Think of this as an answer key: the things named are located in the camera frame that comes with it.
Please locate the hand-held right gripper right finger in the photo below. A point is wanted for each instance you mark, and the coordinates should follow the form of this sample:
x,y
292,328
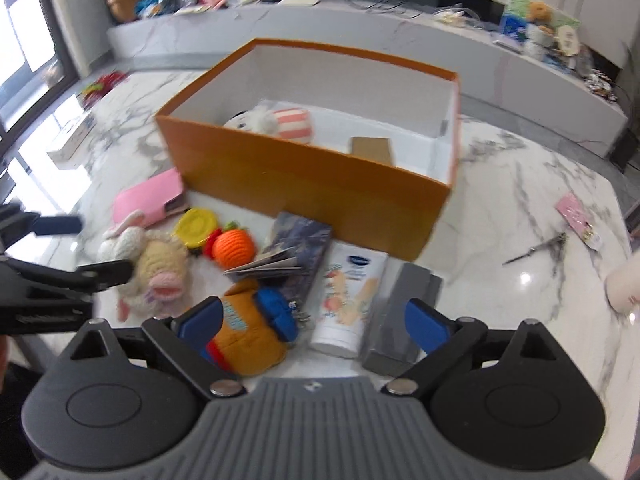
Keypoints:
x,y
425,325

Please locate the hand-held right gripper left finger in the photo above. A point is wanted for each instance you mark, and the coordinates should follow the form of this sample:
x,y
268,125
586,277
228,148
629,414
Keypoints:
x,y
200,325

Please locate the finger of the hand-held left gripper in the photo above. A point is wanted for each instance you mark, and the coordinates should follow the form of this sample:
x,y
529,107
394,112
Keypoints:
x,y
57,225
100,272

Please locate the orange and blue plush toy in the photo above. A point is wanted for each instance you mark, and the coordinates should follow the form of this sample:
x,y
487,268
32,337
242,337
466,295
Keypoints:
x,y
250,340

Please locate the white bunny plush toy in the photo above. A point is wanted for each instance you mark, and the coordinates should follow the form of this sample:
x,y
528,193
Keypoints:
x,y
155,265

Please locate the white lotion tube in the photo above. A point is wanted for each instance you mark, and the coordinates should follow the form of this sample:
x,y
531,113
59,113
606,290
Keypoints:
x,y
345,300

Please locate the pink case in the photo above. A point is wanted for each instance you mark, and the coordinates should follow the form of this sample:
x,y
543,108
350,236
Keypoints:
x,y
145,200

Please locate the yellow tape measure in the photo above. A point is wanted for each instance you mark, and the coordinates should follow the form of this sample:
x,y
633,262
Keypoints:
x,y
195,227

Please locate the white storage box orange rim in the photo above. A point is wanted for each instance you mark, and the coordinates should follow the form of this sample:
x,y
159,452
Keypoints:
x,y
300,185

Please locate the grey rectangular box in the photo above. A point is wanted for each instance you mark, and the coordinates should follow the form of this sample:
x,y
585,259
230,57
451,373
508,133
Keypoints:
x,y
395,320

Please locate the orange crochet carrot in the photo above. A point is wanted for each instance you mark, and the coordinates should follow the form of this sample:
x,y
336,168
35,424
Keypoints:
x,y
232,247

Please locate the white flat box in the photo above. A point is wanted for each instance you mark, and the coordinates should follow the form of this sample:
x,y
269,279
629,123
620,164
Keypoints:
x,y
70,140

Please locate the folded paper leaflet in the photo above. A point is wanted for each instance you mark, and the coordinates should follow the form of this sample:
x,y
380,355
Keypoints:
x,y
265,265

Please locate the dark blue patterned packet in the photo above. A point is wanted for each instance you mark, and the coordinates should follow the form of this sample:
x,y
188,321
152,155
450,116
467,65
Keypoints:
x,y
302,235

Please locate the metal scissors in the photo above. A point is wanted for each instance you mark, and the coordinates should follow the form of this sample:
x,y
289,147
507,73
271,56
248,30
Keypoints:
x,y
537,247

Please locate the red toy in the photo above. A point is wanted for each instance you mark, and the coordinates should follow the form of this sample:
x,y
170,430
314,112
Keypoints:
x,y
107,82

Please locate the brown cardboard piece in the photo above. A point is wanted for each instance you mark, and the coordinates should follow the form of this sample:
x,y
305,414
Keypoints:
x,y
371,151

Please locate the pink card packet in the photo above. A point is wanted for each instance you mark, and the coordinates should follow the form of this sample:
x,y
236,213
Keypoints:
x,y
572,210

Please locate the white cylindrical container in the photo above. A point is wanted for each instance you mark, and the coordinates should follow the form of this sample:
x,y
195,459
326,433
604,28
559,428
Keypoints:
x,y
625,285

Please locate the pink striped plush toy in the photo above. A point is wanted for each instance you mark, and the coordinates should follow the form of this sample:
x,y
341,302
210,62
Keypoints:
x,y
290,122

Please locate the cluster of small desk items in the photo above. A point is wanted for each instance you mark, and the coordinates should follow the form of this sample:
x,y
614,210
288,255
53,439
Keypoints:
x,y
600,77

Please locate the blue printed box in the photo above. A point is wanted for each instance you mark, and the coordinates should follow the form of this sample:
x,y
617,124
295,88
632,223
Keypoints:
x,y
512,27

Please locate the white crumpled bag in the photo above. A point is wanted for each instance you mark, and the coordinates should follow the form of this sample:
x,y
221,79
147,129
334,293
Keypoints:
x,y
452,16

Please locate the round white clock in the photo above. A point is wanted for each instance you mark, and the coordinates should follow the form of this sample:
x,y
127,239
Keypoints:
x,y
568,40

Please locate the small orange plush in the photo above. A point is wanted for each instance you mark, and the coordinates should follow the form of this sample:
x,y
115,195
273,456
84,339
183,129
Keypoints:
x,y
540,11

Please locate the green printed box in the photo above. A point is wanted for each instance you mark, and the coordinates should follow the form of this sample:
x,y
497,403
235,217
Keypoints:
x,y
517,1

